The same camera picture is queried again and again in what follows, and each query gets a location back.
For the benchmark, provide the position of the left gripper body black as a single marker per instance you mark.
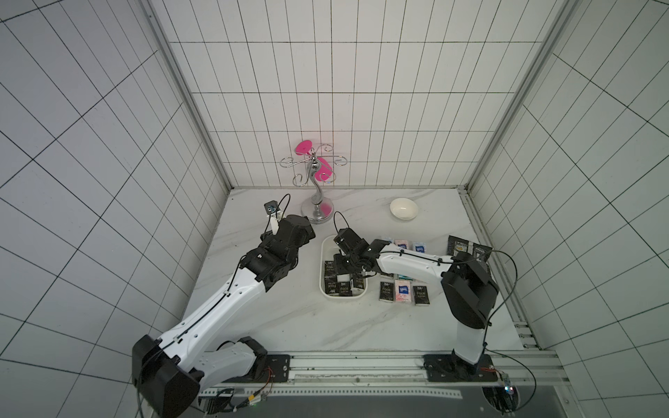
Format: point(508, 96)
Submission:
point(266, 238)

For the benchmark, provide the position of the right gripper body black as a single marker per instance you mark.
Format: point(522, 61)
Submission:
point(342, 263)

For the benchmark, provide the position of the black tissue pack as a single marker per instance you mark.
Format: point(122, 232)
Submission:
point(421, 296)
point(387, 291)
point(358, 282)
point(344, 289)
point(329, 270)

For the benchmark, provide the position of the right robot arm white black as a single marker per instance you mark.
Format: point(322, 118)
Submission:
point(470, 291)

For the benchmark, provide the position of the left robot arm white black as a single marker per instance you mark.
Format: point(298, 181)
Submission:
point(169, 372)

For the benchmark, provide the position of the white storage box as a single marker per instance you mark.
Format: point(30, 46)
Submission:
point(329, 250)

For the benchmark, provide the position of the white ceramic bowl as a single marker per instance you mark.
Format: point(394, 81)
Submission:
point(404, 209)

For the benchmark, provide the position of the chrome cup holder stand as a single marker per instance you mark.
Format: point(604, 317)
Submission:
point(318, 208)

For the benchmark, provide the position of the pink cup lower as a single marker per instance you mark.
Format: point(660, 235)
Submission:
point(325, 173)

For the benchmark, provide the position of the pink cup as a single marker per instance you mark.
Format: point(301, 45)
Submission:
point(304, 148)
point(325, 173)

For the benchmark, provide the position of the pink cup upper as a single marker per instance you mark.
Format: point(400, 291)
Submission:
point(304, 148)

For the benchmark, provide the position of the black snack bag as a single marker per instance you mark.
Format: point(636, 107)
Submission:
point(457, 245)
point(481, 253)

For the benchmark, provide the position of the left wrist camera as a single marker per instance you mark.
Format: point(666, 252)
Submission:
point(271, 207)

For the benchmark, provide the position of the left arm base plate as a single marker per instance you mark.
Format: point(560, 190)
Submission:
point(273, 368)

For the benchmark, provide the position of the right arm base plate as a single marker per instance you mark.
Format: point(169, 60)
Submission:
point(451, 369)

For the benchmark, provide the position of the aluminium mounting rail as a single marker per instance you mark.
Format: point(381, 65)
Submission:
point(377, 373)

